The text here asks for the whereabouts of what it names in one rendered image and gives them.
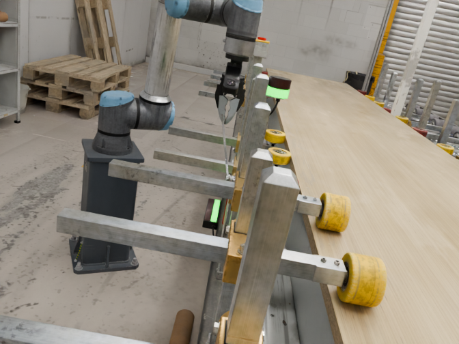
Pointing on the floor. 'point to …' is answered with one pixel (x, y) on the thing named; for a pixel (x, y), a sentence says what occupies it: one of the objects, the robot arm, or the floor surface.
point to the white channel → (414, 56)
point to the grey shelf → (7, 82)
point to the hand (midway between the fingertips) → (225, 121)
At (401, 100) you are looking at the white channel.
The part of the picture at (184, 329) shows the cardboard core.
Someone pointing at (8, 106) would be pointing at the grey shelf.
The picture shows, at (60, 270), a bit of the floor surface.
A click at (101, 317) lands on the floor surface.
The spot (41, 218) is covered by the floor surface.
